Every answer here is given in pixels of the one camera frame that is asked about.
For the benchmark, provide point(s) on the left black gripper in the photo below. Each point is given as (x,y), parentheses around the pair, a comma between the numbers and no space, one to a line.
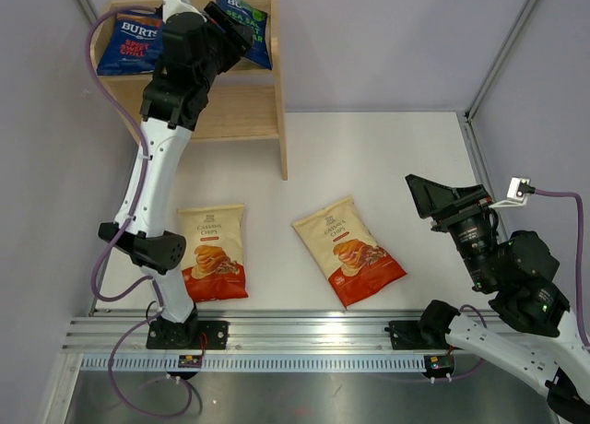
(235,39)

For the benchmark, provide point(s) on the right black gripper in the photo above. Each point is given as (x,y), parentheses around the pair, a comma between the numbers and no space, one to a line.
(430,196)

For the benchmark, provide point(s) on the Burts sea salt vinegar bag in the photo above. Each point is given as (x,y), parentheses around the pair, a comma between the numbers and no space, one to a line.
(256,19)

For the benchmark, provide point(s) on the blue Burts chilli bag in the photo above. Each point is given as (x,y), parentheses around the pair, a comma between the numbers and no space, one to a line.
(135,45)

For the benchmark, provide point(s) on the cassava chips bag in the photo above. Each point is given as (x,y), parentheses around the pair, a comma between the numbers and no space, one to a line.
(213,263)
(355,265)

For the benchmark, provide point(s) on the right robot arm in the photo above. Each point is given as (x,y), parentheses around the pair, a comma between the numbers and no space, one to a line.
(518,276)

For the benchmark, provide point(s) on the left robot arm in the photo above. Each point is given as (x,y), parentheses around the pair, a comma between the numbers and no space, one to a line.
(198,46)

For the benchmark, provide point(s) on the wooden two-tier shelf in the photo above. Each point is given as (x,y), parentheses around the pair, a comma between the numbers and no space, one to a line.
(246,103)

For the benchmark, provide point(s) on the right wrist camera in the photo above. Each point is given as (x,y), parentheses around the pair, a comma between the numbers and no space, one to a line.
(519,190)

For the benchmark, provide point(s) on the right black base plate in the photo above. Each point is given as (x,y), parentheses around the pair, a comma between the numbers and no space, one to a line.
(411,335)

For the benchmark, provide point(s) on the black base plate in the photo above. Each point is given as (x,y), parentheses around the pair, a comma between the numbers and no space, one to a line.
(411,335)
(164,335)

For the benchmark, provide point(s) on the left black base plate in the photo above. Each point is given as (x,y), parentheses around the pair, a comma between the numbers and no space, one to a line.
(164,335)

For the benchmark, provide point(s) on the white slotted cable duct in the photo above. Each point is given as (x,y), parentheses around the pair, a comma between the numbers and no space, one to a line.
(256,363)

